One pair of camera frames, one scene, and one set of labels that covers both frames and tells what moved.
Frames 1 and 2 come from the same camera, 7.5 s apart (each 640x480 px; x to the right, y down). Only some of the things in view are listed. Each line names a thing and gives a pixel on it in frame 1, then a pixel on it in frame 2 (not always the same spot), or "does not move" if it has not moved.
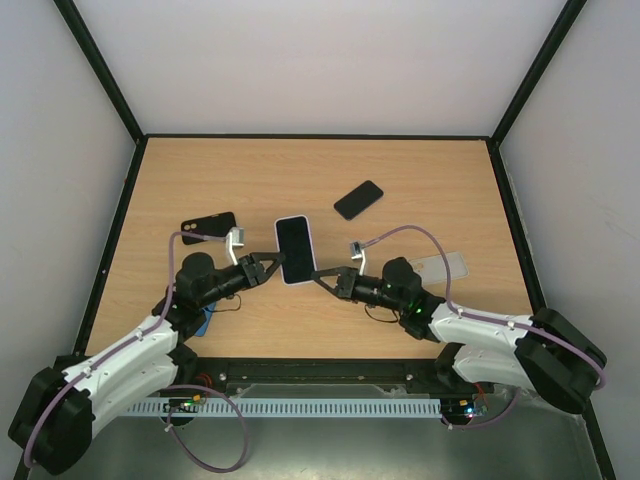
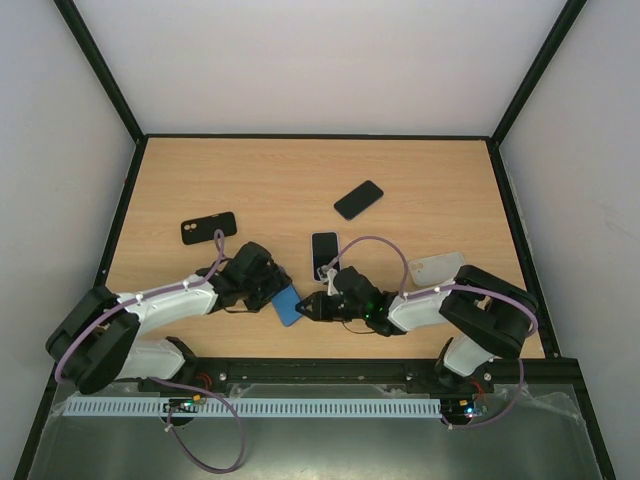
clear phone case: x=431 y=269 does not move
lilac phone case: x=294 y=240 -> x=325 y=248
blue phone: x=203 y=329 -> x=285 y=305
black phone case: x=214 y=225 does not move
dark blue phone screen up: x=357 y=199 does not move
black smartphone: x=294 y=243 -> x=325 y=247
